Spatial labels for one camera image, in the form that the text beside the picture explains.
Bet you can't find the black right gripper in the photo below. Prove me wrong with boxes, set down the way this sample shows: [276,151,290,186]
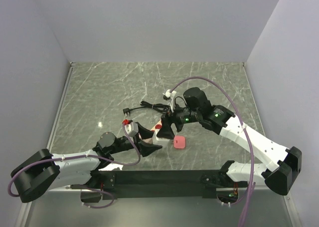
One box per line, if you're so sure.
[157,99,201,139]

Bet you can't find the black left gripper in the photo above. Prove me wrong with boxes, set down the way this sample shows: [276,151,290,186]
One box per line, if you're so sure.
[109,122,162,156]

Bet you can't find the white cube socket adapter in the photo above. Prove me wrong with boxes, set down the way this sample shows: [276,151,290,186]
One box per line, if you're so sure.
[152,129,169,147]

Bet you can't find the beige power strip red sockets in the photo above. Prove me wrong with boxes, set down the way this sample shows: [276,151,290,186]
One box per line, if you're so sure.
[139,121,162,144]

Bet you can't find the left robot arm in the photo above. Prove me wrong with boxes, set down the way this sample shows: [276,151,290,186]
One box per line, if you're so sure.
[7,120,162,203]

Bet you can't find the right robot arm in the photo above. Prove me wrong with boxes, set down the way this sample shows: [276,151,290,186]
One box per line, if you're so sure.
[156,87,302,196]

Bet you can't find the pink flat plug adapter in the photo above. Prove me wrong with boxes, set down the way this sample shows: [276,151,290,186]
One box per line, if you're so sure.
[172,135,186,150]

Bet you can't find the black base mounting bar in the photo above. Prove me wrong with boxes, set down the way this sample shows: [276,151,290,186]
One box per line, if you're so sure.
[71,171,250,201]

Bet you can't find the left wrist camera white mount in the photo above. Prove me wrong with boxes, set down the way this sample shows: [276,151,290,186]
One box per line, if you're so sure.
[122,119,139,137]

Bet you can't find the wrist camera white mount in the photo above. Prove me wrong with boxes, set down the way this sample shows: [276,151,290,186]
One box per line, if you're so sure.
[163,89,176,112]
[122,119,139,137]

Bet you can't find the black power strip cord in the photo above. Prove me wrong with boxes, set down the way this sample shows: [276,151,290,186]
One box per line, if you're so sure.
[122,101,172,118]

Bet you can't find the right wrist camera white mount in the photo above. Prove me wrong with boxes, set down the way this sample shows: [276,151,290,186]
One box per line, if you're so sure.
[163,89,176,112]

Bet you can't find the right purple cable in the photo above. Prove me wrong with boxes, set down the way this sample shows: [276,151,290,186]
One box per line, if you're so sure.
[169,76,257,227]

